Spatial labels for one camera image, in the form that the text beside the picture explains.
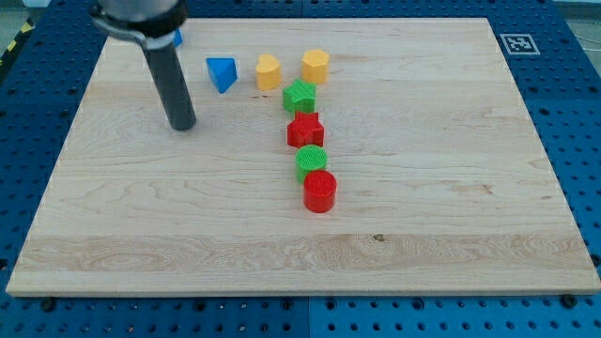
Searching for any blue block behind arm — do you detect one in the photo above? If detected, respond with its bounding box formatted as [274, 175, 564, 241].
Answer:
[173, 29, 183, 47]

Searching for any green cylinder block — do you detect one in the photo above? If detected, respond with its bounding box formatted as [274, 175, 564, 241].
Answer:
[295, 145, 328, 183]

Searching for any red cylinder block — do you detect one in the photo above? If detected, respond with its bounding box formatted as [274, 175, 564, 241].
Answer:
[303, 170, 337, 213]

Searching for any red star block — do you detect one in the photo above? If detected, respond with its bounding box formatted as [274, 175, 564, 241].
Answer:
[286, 112, 325, 148]

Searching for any wooden board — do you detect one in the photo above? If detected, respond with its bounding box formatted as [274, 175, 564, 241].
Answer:
[7, 18, 600, 297]

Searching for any green star block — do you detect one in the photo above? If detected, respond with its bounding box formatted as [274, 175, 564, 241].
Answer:
[283, 79, 316, 113]

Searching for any yellow heart block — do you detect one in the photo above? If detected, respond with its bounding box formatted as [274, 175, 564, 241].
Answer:
[255, 54, 282, 91]

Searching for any yellow pentagon block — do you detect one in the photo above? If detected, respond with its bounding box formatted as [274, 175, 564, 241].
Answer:
[301, 49, 330, 84]

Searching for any blue triangle block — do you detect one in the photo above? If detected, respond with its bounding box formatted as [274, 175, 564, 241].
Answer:
[206, 57, 238, 94]

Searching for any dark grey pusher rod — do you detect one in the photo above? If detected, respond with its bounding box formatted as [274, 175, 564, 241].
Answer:
[143, 43, 196, 131]

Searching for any white fiducial marker tag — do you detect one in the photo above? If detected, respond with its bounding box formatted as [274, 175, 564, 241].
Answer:
[500, 34, 540, 55]

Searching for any black and yellow hazard tape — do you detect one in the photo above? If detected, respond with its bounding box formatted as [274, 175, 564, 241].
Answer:
[1, 18, 35, 69]

